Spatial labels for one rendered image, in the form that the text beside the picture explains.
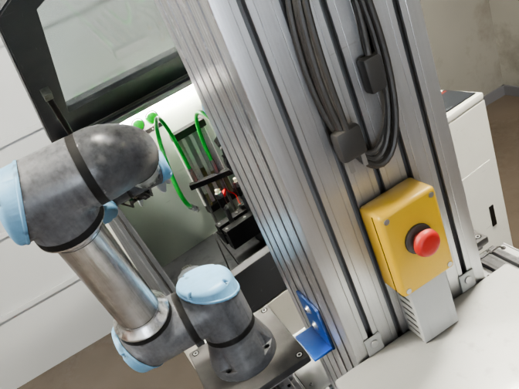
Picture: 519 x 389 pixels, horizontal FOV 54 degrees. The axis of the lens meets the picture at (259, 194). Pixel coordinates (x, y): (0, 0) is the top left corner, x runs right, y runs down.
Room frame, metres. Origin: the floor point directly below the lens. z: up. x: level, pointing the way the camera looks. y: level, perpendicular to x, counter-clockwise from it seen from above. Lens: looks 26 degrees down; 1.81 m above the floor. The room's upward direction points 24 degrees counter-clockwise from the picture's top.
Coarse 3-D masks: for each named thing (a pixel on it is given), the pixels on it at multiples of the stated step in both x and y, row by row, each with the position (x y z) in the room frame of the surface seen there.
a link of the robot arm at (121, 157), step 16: (96, 128) 0.75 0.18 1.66; (112, 128) 0.76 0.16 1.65; (128, 128) 0.78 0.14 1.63; (80, 144) 0.72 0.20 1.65; (96, 144) 0.72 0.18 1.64; (112, 144) 0.73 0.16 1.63; (128, 144) 0.74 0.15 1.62; (144, 144) 0.77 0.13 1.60; (96, 160) 0.71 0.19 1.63; (112, 160) 0.71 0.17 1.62; (128, 160) 0.73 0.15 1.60; (144, 160) 0.75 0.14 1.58; (160, 160) 1.10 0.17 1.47; (96, 176) 0.70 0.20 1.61; (112, 176) 0.71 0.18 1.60; (128, 176) 0.72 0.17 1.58; (144, 176) 0.76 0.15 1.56; (160, 176) 1.09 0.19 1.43; (112, 192) 0.71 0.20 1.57; (128, 192) 1.08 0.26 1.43
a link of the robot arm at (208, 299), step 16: (192, 272) 0.92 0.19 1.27; (208, 272) 0.90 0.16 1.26; (224, 272) 0.89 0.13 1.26; (176, 288) 0.89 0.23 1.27; (192, 288) 0.87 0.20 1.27; (208, 288) 0.85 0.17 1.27; (224, 288) 0.85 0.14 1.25; (176, 304) 0.86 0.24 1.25; (192, 304) 0.85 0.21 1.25; (208, 304) 0.84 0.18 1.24; (224, 304) 0.84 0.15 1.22; (240, 304) 0.86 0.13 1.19; (192, 320) 0.83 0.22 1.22; (208, 320) 0.83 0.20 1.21; (224, 320) 0.84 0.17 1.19; (240, 320) 0.85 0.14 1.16; (192, 336) 0.83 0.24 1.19; (208, 336) 0.84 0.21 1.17; (224, 336) 0.84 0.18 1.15
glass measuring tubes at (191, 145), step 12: (204, 120) 1.91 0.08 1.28; (180, 132) 1.87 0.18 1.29; (192, 132) 1.89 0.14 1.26; (204, 132) 1.91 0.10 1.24; (180, 144) 1.87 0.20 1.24; (192, 144) 1.89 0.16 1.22; (180, 156) 1.89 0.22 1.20; (192, 156) 1.90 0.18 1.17; (204, 156) 1.90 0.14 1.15; (216, 156) 1.91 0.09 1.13; (192, 168) 1.87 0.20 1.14; (204, 168) 1.89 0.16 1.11; (192, 180) 1.89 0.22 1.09; (228, 180) 1.91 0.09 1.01; (204, 192) 1.87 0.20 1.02; (204, 204) 1.89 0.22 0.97; (216, 204) 1.88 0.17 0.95
